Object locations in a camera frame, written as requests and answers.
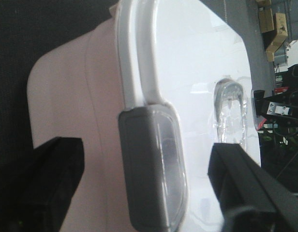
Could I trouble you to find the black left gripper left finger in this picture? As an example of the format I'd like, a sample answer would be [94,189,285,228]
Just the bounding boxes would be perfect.
[0,137,85,232]

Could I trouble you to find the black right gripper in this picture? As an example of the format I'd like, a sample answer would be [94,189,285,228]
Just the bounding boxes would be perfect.
[252,64,298,130]

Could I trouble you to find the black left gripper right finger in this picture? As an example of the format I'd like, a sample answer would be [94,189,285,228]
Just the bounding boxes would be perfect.
[208,143,298,232]

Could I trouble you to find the white lidded plastic bin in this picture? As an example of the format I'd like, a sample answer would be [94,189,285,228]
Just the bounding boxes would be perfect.
[28,0,260,232]

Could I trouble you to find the stacked cardboard boxes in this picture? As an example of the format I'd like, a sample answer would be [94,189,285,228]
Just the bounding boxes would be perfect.
[256,0,288,62]

